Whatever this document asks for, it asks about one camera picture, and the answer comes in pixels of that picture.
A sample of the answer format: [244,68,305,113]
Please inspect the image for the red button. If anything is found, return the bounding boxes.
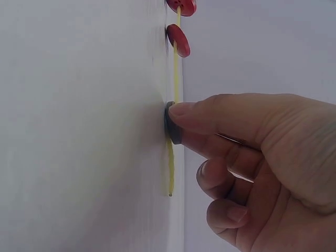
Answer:
[166,0,198,17]
[166,23,192,59]

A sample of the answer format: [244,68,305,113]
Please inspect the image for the dark grey button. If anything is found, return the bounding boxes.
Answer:
[164,101,183,146]

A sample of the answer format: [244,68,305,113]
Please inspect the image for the yellow cord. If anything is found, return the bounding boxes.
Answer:
[165,7,182,198]

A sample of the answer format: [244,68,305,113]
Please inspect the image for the person's right hand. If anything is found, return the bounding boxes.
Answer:
[167,92,336,252]

